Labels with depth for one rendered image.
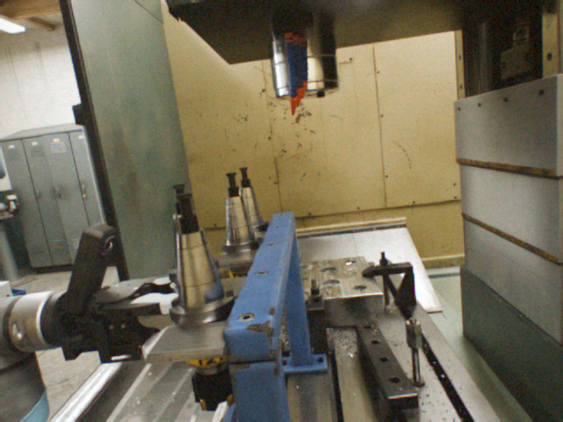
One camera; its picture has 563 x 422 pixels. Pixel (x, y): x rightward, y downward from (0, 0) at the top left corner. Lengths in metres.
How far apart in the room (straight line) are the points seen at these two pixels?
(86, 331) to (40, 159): 5.40
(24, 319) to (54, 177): 5.19
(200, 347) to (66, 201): 5.45
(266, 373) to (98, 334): 0.27
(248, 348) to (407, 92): 1.81
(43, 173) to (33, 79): 1.40
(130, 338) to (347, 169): 1.60
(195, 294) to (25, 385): 0.35
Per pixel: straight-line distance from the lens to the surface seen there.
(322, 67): 0.90
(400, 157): 2.01
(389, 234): 2.02
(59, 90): 6.35
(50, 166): 5.75
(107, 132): 1.36
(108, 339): 0.54
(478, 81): 1.23
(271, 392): 0.33
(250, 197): 0.67
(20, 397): 0.66
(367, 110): 1.99
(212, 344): 0.32
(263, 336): 0.31
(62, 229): 5.92
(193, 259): 0.35
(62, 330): 0.58
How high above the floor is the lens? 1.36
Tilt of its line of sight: 10 degrees down
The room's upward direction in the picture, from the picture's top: 7 degrees counter-clockwise
